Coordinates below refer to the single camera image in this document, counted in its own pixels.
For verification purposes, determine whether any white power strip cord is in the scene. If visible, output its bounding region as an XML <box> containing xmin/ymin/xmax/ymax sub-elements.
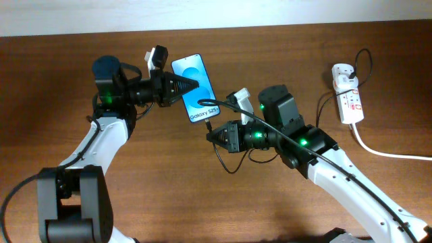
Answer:
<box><xmin>350</xmin><ymin>123</ymin><xmax>432</xmax><ymax>161</ymax></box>

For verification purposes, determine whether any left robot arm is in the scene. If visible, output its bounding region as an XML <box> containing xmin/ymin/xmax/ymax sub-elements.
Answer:
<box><xmin>37</xmin><ymin>55</ymin><xmax>199</xmax><ymax>242</ymax></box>

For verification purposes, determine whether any white power strip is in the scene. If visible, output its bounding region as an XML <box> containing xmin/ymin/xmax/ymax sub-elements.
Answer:
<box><xmin>331</xmin><ymin>63</ymin><xmax>364</xmax><ymax>124</ymax></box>

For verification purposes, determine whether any white USB charger adapter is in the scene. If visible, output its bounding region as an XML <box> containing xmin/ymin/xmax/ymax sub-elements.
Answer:
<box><xmin>333</xmin><ymin>74</ymin><xmax>358</xmax><ymax>92</ymax></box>

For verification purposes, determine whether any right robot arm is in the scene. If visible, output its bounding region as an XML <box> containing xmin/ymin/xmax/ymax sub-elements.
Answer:
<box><xmin>198</xmin><ymin>85</ymin><xmax>431</xmax><ymax>242</ymax></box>

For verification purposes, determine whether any black charging cable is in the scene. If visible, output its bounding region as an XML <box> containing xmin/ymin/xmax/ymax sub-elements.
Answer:
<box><xmin>204</xmin><ymin>48</ymin><xmax>373</xmax><ymax>175</ymax></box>

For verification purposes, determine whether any blue Galaxy smartphone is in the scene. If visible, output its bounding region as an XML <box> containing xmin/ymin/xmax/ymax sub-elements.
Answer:
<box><xmin>171</xmin><ymin>53</ymin><xmax>220</xmax><ymax>123</ymax></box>

